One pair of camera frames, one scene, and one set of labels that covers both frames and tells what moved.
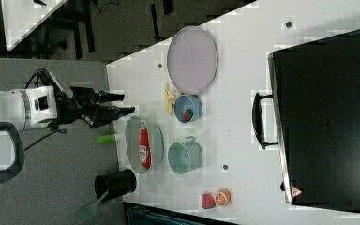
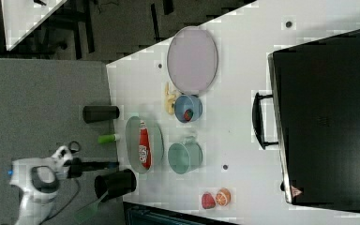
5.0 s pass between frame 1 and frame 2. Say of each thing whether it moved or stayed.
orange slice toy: stayed
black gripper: moved
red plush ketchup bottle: stayed
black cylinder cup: stayed
